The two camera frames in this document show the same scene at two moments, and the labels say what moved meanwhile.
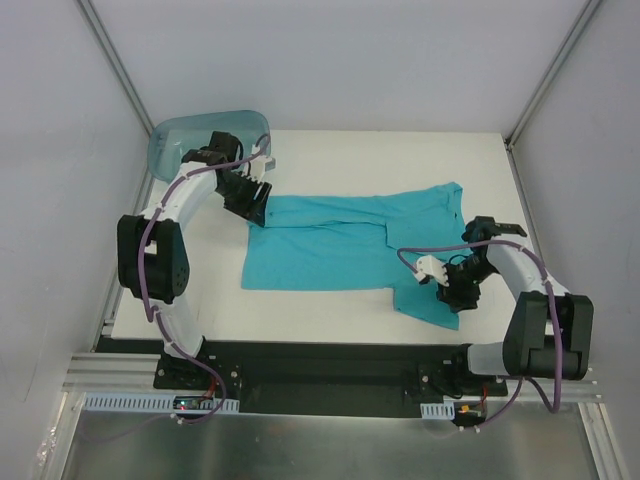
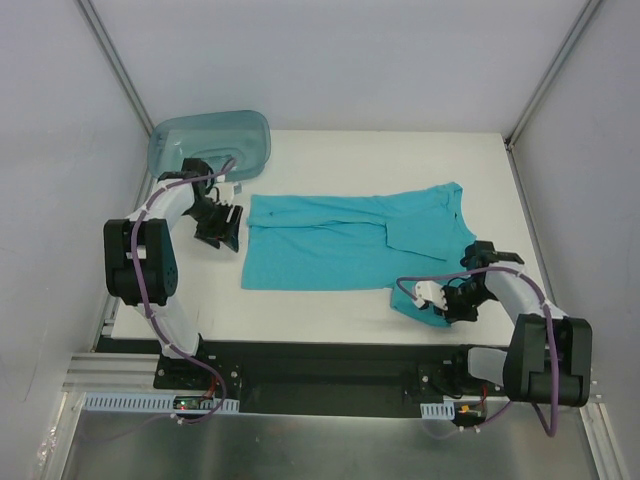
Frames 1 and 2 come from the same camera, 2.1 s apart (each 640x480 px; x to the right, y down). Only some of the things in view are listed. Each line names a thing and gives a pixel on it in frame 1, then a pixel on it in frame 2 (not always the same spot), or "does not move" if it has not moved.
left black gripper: [245, 192] to [216, 220]
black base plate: [337, 378] does not move
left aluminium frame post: [109, 51] does not move
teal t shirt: [352, 242] does not move
